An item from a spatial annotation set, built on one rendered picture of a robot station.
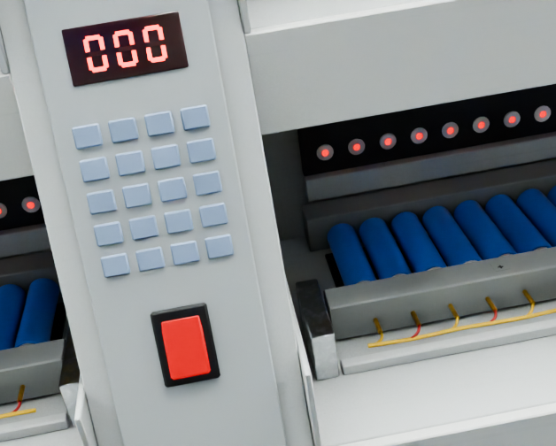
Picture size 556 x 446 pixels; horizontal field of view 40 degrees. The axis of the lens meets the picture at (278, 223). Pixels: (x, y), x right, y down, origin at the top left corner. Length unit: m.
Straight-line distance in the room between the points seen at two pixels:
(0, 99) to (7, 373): 0.16
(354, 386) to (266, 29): 0.18
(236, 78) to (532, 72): 0.13
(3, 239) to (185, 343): 0.21
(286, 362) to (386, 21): 0.15
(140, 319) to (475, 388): 0.17
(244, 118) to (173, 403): 0.13
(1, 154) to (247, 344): 0.13
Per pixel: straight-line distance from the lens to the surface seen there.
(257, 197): 0.32
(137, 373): 0.34
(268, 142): 0.52
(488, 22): 0.34
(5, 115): 0.34
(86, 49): 0.32
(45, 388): 0.43
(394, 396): 0.39
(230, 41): 0.32
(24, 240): 0.51
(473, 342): 0.41
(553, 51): 0.36
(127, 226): 0.32
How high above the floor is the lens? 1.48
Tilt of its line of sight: 12 degrees down
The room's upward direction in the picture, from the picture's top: 10 degrees counter-clockwise
